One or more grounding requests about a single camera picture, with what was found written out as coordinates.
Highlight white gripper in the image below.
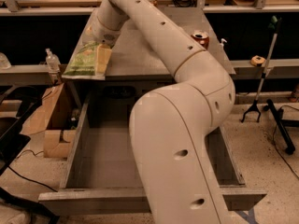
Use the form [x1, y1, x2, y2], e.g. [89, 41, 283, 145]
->
[91, 15, 122, 74]

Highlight green jalapeno chip bag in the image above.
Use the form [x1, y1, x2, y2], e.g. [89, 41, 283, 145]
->
[64, 42, 103, 77]

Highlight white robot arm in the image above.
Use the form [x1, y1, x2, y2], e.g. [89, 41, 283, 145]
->
[95, 0, 235, 224]

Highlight open grey top drawer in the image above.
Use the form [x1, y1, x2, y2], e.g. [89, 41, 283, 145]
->
[38, 95, 266, 219]

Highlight grey wooden cabinet table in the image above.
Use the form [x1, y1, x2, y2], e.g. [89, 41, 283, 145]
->
[64, 7, 235, 111]

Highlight clear plastic bottle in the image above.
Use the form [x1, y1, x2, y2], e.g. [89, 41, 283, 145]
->
[46, 49, 61, 72]

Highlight orange soda can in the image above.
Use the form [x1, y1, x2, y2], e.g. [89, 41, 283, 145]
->
[192, 30, 209, 49]

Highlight black chair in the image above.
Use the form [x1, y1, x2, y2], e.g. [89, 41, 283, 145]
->
[0, 85, 59, 224]

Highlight cardboard box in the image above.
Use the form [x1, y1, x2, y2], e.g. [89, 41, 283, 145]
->
[21, 84, 76, 158]

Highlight small white spray nozzle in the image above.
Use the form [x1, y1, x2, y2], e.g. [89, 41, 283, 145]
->
[220, 38, 227, 49]

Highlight white reacher grabber tool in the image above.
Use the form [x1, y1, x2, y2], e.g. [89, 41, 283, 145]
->
[241, 16, 282, 122]

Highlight black stand leg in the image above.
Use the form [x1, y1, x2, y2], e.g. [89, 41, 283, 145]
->
[264, 99, 299, 155]

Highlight black floor cable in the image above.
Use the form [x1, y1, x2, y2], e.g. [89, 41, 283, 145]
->
[7, 148, 59, 192]

